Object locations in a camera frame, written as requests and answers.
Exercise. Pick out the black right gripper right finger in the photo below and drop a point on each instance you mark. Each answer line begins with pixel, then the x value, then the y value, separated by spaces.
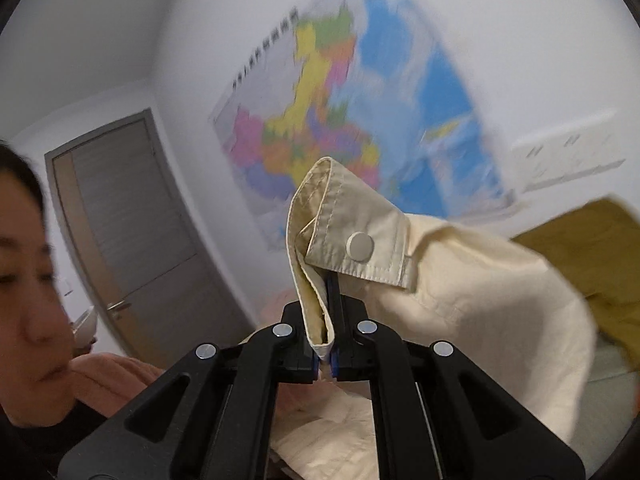
pixel 436 414

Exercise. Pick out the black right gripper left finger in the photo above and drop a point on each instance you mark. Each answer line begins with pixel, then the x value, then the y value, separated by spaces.
pixel 207 417

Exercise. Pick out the cream yellow shirt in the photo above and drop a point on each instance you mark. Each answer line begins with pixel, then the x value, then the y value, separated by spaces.
pixel 502 305

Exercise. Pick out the folded pink garment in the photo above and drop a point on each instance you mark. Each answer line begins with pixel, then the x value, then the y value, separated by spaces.
pixel 106 382

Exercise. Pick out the grey wooden door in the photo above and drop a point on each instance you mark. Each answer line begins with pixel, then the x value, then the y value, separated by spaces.
pixel 135 246

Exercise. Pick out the person head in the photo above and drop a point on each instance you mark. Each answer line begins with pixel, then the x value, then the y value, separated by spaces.
pixel 41 420

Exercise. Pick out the olive green garment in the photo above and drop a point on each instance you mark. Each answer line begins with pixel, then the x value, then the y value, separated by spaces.
pixel 596 248

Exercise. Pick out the white wall socket panel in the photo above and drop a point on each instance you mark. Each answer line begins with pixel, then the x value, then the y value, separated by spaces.
pixel 539 162

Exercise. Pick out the colourful wall map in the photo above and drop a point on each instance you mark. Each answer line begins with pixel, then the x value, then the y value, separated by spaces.
pixel 368 83

